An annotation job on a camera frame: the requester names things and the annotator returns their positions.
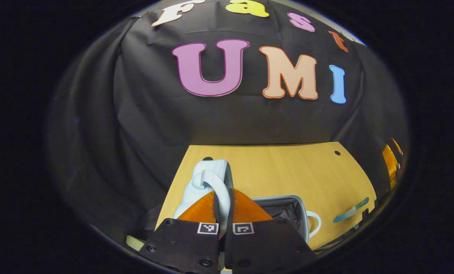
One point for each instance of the light blue suitcase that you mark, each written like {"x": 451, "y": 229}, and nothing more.
{"x": 211, "y": 169}

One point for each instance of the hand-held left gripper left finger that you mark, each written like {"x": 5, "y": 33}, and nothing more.
{"x": 188, "y": 243}

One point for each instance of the pale green flat item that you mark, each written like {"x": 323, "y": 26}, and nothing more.
{"x": 134, "y": 242}

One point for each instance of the slim teal tube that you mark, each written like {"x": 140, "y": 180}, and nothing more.
{"x": 350, "y": 211}

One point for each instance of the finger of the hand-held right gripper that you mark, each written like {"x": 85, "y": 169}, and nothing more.
{"x": 389, "y": 167}
{"x": 397, "y": 146}

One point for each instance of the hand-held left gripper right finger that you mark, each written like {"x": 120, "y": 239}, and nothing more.
{"x": 265, "y": 243}

